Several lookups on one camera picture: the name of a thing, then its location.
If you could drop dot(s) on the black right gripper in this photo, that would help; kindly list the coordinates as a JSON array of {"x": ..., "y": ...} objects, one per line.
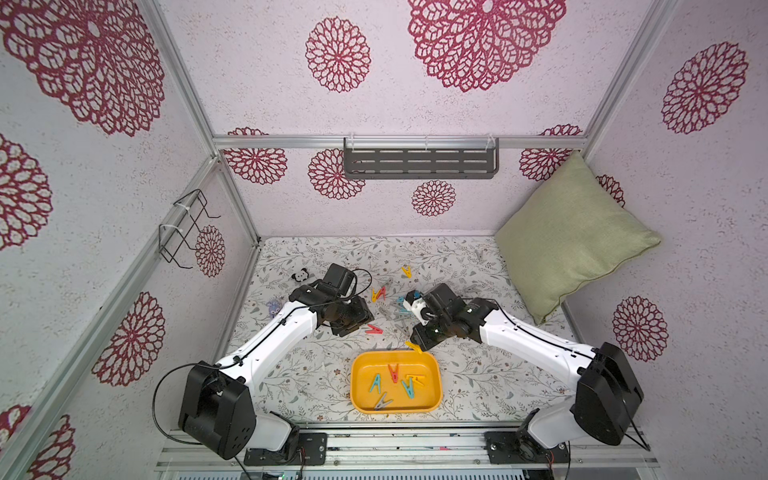
[{"x": 424, "y": 335}]

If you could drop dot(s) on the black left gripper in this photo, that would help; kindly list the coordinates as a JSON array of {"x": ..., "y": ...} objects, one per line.
[{"x": 362, "y": 314}]

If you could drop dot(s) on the red clothespin back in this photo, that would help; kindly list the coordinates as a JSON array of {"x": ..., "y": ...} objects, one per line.
[{"x": 393, "y": 370}]

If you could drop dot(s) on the teal clothespin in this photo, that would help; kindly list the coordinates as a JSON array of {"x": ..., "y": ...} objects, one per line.
[
  {"x": 409, "y": 387},
  {"x": 376, "y": 384}
]

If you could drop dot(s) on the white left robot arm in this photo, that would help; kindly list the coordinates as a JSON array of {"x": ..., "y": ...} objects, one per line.
[{"x": 218, "y": 407}]

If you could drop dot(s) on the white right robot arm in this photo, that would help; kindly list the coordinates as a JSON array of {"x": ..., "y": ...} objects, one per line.
[{"x": 606, "y": 392}]

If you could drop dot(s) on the yellow plastic storage tray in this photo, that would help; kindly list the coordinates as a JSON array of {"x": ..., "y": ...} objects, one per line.
[{"x": 368, "y": 364}]

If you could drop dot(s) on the black white panda toy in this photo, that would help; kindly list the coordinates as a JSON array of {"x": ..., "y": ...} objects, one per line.
[{"x": 301, "y": 275}]

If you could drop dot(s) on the red clothespin near tray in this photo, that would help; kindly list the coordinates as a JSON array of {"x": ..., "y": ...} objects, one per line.
[{"x": 373, "y": 330}]

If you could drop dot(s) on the green square pillow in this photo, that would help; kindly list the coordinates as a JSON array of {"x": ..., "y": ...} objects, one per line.
[{"x": 569, "y": 233}]

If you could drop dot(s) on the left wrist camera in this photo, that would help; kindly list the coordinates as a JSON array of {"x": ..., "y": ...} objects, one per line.
[{"x": 339, "y": 280}]

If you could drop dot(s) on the grey wall shelf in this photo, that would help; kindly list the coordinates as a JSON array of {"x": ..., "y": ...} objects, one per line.
[{"x": 424, "y": 163}]

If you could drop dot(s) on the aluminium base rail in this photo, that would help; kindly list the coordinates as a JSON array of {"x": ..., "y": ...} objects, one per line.
[{"x": 415, "y": 446}]

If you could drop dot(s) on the black wire wall rack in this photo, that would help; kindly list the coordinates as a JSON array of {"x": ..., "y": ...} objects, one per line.
[{"x": 173, "y": 237}]

